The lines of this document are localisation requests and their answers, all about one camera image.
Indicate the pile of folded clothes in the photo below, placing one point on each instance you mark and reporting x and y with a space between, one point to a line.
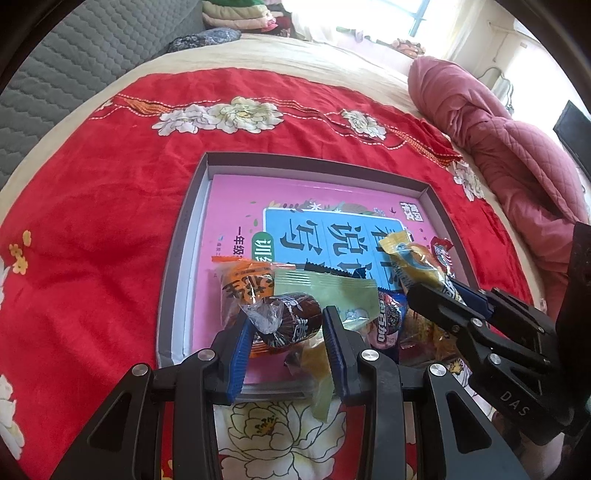
240 16

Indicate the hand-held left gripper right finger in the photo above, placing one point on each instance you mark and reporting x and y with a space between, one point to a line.
341 364

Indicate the black television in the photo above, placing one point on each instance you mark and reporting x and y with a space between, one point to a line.
575 138

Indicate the brown snack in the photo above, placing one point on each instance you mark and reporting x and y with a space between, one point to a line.
291 318

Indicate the red and white candy packet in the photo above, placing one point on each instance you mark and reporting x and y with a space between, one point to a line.
443 251

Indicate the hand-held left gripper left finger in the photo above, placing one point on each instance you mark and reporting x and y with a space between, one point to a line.
238 364

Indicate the pink cloth bundle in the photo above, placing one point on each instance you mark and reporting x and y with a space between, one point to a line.
408 46

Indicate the light green snack packet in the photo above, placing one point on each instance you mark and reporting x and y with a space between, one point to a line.
341 295

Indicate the pink quilt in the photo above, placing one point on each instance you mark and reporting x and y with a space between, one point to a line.
508 152

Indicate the beige bed sheet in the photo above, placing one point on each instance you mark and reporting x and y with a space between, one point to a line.
323 60

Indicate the white sheer curtain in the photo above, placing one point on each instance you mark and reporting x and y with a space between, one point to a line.
351 23

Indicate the red floral blanket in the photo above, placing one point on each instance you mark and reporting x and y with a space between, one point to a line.
92 230

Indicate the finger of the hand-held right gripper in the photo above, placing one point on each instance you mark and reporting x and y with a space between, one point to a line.
475 302
438 309

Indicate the window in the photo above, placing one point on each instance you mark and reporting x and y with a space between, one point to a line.
420 18

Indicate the yellow and blue snack packet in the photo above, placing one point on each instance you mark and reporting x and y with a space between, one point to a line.
411 258

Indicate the dark blue snack packet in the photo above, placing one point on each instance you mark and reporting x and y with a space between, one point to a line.
388 318

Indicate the clear orange pastry packet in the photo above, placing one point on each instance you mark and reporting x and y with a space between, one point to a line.
314 362

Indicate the dark patterned pillow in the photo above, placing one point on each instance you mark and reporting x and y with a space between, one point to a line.
207 39

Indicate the grey quilted headboard cover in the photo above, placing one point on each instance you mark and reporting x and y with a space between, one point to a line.
92 46

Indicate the pink book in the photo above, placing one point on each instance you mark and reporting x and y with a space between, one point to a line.
240 203

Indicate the shallow grey cardboard box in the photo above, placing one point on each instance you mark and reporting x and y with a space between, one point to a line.
182 277

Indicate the clear yellow cracker packet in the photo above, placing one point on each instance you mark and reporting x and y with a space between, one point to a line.
429 339

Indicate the orange snack packet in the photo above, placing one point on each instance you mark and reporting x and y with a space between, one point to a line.
242 288

